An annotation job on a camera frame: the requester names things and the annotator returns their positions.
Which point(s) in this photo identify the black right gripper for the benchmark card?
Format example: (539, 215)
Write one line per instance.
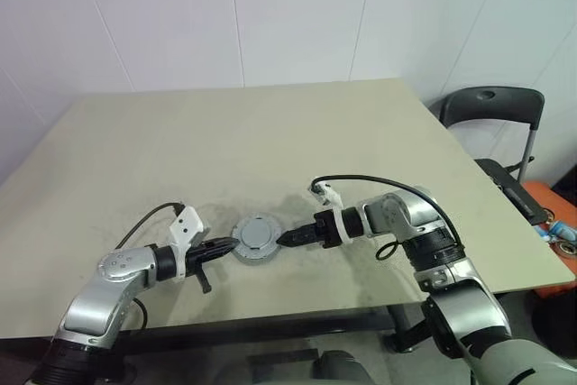
(328, 231)

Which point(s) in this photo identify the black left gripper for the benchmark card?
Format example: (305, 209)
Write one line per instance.
(195, 258)

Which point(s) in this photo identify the small grey gear cap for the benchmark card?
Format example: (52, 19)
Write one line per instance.
(257, 234)

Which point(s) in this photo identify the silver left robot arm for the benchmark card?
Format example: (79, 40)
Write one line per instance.
(121, 265)

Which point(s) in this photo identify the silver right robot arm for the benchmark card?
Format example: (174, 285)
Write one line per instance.
(392, 213)

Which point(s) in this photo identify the black oblong device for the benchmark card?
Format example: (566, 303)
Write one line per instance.
(525, 205)

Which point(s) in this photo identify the black folding chair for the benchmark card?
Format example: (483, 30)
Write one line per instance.
(496, 105)

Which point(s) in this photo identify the orange stool with tools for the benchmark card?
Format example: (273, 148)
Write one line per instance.
(541, 198)

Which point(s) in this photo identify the blue white bottle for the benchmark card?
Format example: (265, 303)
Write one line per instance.
(561, 228)

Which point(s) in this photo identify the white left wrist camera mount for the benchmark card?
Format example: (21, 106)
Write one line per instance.
(185, 225)

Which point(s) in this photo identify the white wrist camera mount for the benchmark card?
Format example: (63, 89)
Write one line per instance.
(329, 195)
(185, 225)

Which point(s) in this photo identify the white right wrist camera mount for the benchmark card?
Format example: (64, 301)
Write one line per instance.
(329, 195)

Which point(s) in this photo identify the black table frame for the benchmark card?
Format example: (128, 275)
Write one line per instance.
(225, 328)

